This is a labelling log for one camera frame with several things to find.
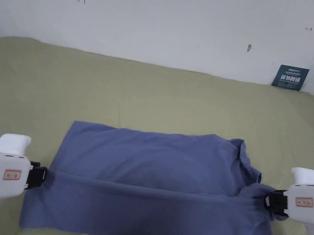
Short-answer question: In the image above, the bed with pale green sheet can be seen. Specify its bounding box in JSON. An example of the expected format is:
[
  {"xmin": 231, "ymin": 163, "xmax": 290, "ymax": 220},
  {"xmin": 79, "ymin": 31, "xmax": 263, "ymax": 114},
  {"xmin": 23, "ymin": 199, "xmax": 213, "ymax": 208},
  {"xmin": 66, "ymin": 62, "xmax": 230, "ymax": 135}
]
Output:
[{"xmin": 0, "ymin": 35, "xmax": 314, "ymax": 235}]

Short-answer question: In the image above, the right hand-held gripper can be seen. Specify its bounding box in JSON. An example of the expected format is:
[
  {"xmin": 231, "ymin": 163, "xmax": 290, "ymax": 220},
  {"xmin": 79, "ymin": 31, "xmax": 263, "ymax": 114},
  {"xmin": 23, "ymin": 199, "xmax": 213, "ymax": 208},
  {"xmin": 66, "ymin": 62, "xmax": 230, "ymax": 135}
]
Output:
[{"xmin": 261, "ymin": 164, "xmax": 314, "ymax": 235}]

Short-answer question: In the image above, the dark blue printed card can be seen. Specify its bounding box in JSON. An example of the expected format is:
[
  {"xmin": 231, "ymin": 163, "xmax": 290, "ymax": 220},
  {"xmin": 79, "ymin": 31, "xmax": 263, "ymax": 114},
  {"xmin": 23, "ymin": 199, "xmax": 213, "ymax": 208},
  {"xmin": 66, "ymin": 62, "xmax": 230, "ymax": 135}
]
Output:
[{"xmin": 271, "ymin": 63, "xmax": 311, "ymax": 91}]

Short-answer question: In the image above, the blue shirt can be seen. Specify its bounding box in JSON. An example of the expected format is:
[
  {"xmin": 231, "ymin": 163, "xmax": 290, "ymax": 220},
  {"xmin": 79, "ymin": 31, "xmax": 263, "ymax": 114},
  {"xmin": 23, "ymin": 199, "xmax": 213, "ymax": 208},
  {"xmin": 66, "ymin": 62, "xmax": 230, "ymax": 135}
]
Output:
[{"xmin": 18, "ymin": 116, "xmax": 286, "ymax": 235}]

